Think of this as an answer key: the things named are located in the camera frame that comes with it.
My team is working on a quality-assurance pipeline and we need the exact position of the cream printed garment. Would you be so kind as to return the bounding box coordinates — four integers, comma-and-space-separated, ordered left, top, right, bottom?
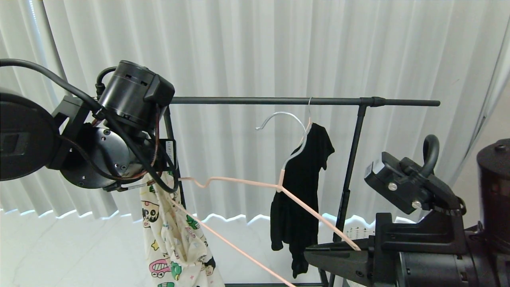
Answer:
139, 171, 226, 287

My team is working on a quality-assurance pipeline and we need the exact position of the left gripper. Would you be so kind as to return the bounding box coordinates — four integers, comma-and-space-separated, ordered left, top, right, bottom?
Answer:
60, 126, 178, 191

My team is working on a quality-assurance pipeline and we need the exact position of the black clothes rack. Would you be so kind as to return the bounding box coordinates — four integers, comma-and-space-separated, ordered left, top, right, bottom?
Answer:
161, 96, 441, 287

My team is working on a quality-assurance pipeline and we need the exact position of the white curtain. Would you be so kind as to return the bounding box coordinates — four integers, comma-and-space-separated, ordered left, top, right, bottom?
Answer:
0, 0, 510, 224

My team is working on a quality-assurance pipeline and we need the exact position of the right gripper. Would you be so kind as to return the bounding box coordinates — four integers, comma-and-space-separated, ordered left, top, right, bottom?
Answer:
304, 234, 510, 287

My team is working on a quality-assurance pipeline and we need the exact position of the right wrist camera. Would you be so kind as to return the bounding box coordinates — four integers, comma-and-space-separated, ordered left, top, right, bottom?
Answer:
363, 151, 467, 244

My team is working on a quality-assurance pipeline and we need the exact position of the black garment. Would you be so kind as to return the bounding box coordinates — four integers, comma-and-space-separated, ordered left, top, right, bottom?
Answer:
270, 122, 335, 279

